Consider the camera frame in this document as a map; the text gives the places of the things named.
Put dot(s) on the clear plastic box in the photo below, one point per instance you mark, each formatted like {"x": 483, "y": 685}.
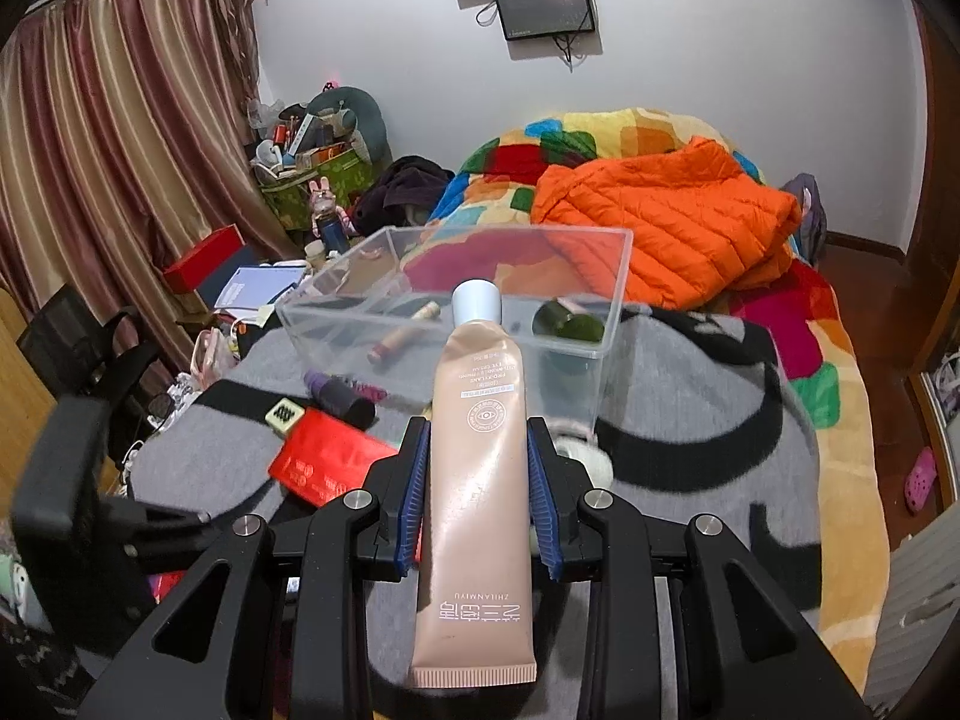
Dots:
{"x": 315, "y": 330}

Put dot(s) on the beige cream tube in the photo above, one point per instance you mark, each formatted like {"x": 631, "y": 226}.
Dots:
{"x": 476, "y": 465}

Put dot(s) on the purple black bottle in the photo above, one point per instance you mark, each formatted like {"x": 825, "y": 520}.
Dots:
{"x": 341, "y": 394}

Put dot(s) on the grey purple bag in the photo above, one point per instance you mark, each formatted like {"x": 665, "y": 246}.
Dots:
{"x": 806, "y": 217}

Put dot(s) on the lipstick tube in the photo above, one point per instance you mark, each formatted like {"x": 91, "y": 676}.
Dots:
{"x": 401, "y": 334}

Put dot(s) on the colourful patchwork quilt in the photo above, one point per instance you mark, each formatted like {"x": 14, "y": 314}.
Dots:
{"x": 787, "y": 337}

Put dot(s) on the blue white papers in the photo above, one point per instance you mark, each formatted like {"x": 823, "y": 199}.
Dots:
{"x": 255, "y": 285}

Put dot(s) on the grey black blanket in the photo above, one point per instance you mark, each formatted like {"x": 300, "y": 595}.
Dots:
{"x": 712, "y": 465}

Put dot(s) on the red packet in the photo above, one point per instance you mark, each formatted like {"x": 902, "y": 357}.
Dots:
{"x": 322, "y": 457}

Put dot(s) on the person's dark patterned clothing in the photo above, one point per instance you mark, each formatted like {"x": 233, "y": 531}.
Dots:
{"x": 37, "y": 675}

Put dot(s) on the black office chair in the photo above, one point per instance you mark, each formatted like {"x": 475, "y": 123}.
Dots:
{"x": 60, "y": 337}

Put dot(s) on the rabbit topped bottle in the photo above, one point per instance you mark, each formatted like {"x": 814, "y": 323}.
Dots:
{"x": 330, "y": 221}

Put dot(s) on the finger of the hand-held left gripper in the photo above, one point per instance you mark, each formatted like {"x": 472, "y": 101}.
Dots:
{"x": 169, "y": 517}

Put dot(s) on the green white mahjong tile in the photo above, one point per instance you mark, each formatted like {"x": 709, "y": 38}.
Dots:
{"x": 285, "y": 415}

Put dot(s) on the dark green round object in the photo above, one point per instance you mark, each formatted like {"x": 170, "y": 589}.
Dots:
{"x": 570, "y": 326}

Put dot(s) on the grey green pillow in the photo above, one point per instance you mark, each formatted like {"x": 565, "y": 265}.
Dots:
{"x": 367, "y": 120}

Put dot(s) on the dark purple clothing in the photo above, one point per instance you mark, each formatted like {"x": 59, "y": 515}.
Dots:
{"x": 405, "y": 187}

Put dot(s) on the pink shoe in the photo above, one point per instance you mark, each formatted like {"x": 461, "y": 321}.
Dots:
{"x": 921, "y": 480}

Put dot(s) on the striped brown curtain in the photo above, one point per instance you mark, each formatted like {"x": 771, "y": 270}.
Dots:
{"x": 112, "y": 127}

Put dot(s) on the orange down jacket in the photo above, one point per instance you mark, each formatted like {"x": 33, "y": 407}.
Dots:
{"x": 675, "y": 217}

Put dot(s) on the red box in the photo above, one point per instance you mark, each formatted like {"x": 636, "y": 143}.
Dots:
{"x": 206, "y": 259}

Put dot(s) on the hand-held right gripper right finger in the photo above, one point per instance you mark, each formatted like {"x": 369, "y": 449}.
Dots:
{"x": 541, "y": 499}

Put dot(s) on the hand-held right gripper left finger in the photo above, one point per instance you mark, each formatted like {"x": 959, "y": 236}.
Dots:
{"x": 409, "y": 499}

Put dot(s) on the white tape roll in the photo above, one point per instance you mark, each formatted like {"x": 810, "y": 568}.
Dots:
{"x": 596, "y": 461}

